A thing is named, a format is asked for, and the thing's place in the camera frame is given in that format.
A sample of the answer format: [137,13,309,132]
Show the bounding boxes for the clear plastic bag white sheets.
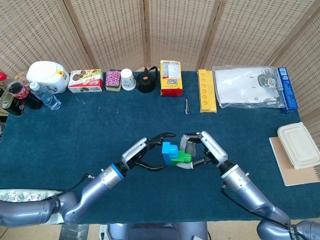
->
[212,65,287,110]

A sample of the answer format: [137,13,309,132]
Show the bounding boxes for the green toy brick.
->
[170,150,193,167]

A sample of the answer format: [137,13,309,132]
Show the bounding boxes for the woven folding screen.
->
[0,0,320,128]

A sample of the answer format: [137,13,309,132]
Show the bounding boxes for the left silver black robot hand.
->
[120,132,177,173]

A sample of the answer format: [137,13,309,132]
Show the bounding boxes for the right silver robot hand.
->
[176,130,229,171]

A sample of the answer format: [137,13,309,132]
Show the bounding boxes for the blue toy brick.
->
[161,141,180,166]

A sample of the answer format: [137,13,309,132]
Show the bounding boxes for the brown spiral notebook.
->
[268,136,320,187]

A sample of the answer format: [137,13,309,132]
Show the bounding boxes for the red white cookie box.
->
[67,69,104,94]

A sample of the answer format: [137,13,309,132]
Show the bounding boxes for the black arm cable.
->
[219,183,296,232]
[44,173,96,201]

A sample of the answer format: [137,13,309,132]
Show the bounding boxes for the yellow tray with round holes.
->
[197,69,218,114]

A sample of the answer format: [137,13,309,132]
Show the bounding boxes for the clear plastic water bottle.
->
[29,81,62,111]

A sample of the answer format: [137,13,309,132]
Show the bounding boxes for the beige takeaway container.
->
[277,121,320,171]

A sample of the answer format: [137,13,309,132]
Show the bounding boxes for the dark sauce bottle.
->
[0,91,26,117]

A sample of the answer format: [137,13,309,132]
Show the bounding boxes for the blue cardboard box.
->
[276,66,299,114]

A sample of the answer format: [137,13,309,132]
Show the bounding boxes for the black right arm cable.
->
[219,183,296,232]

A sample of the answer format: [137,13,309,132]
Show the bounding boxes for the black kettle with handle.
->
[136,65,159,94]

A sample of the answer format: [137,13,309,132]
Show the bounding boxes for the blue table cloth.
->
[0,71,320,225]

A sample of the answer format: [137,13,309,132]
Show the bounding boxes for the yellow sponge pink patterned top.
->
[104,70,122,91]

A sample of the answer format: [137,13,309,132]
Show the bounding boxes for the grey robot torso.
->
[99,221,210,240]

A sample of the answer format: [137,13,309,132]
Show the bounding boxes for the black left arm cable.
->
[44,173,96,201]

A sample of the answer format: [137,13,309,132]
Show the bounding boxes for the stack of white paper cups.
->
[120,68,137,91]

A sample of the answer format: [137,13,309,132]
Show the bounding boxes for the yellow red snack bag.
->
[159,59,184,97]

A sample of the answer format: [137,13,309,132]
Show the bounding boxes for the cola bottle red label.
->
[6,81,43,110]

